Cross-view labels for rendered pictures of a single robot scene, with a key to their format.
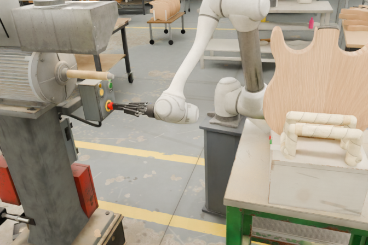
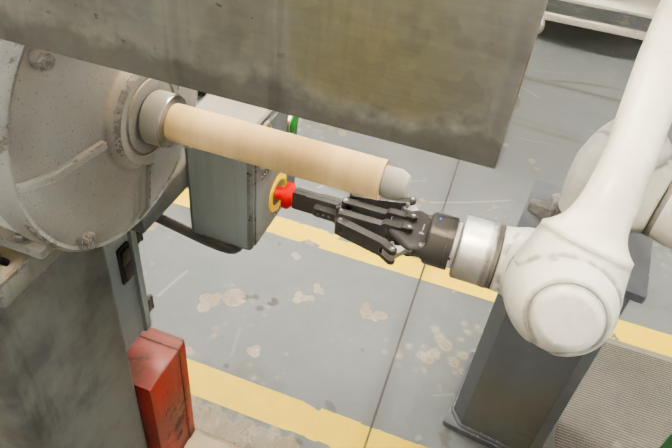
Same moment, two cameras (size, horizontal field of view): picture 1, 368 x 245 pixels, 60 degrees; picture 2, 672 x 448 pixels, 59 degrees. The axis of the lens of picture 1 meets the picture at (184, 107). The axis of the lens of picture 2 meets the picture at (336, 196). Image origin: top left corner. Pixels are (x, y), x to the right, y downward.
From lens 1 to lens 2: 0.89 m
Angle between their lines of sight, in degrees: 13
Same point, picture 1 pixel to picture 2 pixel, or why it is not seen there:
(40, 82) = (26, 182)
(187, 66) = (659, 129)
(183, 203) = (396, 393)
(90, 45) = (466, 87)
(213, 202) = (480, 415)
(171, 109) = (604, 330)
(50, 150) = (63, 350)
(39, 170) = (21, 428)
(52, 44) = (122, 8)
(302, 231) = not seen: outside the picture
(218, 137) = not seen: hidden behind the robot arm
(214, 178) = (505, 369)
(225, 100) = not seen: hidden behind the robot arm
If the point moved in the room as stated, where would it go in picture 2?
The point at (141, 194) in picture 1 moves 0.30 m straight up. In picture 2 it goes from (288, 353) to (292, 287)
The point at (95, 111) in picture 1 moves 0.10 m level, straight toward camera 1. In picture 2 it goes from (235, 218) to (247, 270)
